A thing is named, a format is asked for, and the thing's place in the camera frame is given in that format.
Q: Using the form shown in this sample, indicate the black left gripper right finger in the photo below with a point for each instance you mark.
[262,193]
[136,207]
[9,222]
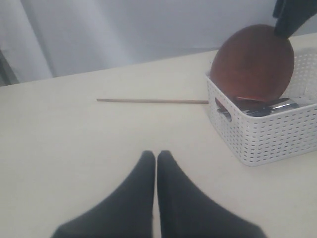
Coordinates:
[186,212]

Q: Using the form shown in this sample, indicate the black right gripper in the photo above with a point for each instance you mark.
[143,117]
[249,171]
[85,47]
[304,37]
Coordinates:
[291,15]

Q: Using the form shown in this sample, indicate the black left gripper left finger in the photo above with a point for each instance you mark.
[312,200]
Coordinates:
[126,213]

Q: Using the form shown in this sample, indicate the brown round wooden plate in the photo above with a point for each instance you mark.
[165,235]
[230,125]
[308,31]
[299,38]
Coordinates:
[253,64]

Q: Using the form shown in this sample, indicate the white perforated plastic basket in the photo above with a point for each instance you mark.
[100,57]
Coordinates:
[281,135]

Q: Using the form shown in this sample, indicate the silver metal knife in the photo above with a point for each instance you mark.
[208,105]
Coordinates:
[248,104]

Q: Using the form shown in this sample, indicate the silver metal cup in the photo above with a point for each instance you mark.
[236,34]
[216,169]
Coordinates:
[275,107]

